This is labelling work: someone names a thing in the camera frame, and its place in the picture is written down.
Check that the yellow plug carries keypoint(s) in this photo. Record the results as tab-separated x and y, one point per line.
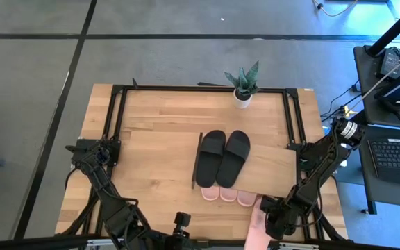
347	112

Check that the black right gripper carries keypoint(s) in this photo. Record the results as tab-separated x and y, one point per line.
283	217

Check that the black keyboard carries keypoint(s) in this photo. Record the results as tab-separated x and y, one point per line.
394	156

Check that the black metal table frame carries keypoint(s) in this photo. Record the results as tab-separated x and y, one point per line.
203	88

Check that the pink foam slide sandal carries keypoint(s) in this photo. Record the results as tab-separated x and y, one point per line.
247	198
210	193
255	232
228	195

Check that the wooden shelf with black legs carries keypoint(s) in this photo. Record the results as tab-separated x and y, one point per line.
273	173

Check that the black power adapter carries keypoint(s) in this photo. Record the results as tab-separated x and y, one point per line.
391	62

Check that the black metal pole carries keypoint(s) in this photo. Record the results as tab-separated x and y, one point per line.
394	29

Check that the black rig beam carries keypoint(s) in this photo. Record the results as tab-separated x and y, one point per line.
30	243

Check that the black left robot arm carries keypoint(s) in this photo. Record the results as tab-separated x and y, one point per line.
113	208

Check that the black foam slide sandal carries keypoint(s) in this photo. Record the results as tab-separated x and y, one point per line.
208	159
234	156

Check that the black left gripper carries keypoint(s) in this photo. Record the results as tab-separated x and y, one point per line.
182	219

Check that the black side desk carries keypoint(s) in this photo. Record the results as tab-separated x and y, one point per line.
361	87

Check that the snake plant in white pot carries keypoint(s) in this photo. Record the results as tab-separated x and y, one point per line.
243	100

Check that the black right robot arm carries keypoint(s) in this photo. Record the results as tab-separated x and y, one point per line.
319	163

